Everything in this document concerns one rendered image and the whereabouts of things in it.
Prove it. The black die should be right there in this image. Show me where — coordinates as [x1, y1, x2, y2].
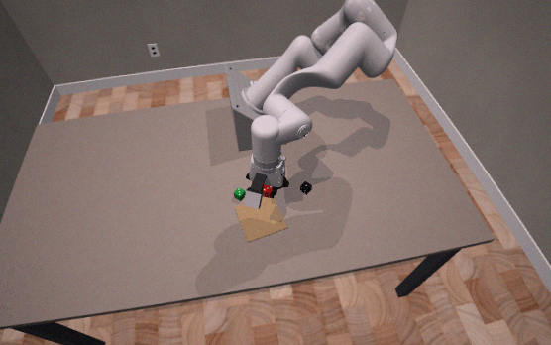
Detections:
[300, 181, 312, 194]

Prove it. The tan flat mat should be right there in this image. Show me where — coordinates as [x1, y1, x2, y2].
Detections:
[235, 197, 288, 243]

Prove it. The red die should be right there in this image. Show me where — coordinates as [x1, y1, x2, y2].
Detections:
[262, 185, 273, 198]

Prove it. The green die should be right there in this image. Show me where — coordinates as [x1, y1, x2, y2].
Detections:
[234, 187, 246, 201]

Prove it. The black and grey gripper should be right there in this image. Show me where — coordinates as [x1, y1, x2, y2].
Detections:
[246, 154, 289, 199]

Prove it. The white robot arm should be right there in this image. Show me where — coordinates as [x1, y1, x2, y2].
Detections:
[242, 0, 397, 170]

